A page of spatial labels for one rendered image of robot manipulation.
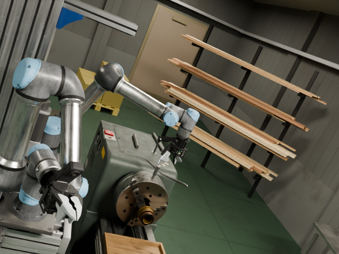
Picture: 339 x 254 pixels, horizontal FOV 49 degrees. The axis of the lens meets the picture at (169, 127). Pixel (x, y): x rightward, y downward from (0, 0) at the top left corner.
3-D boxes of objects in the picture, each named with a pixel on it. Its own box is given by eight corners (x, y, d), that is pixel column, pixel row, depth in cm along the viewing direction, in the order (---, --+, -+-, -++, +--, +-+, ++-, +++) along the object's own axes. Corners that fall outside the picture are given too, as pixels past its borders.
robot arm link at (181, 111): (165, 104, 194) (184, 113, 195) (167, 100, 205) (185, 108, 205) (159, 117, 196) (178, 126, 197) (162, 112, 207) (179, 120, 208)
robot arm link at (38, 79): (24, 198, 147) (68, 71, 132) (-16, 197, 137) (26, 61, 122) (18, 181, 155) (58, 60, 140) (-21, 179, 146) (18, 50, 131)
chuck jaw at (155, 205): (147, 198, 220) (167, 198, 224) (146, 205, 222) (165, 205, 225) (151, 209, 210) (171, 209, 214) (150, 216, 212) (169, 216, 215)
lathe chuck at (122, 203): (106, 211, 224) (126, 167, 215) (153, 222, 235) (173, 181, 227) (107, 220, 216) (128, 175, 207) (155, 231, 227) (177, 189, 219)
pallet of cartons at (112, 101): (70, 103, 665) (83, 66, 645) (71, 84, 771) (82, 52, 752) (117, 117, 695) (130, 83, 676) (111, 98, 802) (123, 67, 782)
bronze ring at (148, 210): (139, 201, 210) (143, 211, 202) (155, 204, 213) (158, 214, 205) (133, 214, 212) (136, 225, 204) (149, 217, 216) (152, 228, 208)
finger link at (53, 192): (70, 209, 100) (60, 190, 106) (72, 204, 100) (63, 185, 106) (54, 207, 97) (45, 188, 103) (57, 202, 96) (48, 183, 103)
